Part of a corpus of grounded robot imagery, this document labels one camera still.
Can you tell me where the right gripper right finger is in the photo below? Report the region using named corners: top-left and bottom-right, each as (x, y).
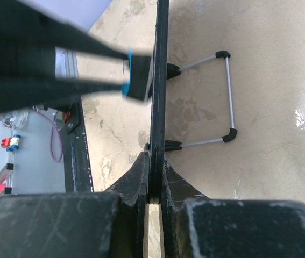
top-left (160, 160), bottom-right (305, 257)

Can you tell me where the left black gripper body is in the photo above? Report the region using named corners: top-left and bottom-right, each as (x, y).
top-left (0, 1), bottom-right (61, 113)

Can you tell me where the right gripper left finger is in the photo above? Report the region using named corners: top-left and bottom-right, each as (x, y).
top-left (0, 152), bottom-right (149, 257)

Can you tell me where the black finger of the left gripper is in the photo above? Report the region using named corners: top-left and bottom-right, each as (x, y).
top-left (16, 1), bottom-right (129, 60)
top-left (47, 78), bottom-right (122, 101)

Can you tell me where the blue whiteboard eraser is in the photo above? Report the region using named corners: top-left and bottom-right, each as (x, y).
top-left (122, 51), bottom-right (154, 102)

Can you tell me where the white whiteboard black frame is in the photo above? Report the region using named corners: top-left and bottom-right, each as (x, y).
top-left (147, 0), bottom-right (169, 204)

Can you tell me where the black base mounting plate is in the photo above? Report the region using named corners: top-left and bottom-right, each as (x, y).
top-left (60, 100), bottom-right (94, 192)

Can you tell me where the red blue toy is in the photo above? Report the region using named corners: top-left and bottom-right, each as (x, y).
top-left (1, 134), bottom-right (21, 152)

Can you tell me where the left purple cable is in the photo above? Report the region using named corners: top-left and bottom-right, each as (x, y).
top-left (35, 110), bottom-right (63, 163)

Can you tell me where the metal wire whiteboard stand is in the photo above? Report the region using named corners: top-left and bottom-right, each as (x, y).
top-left (165, 50), bottom-right (238, 152)

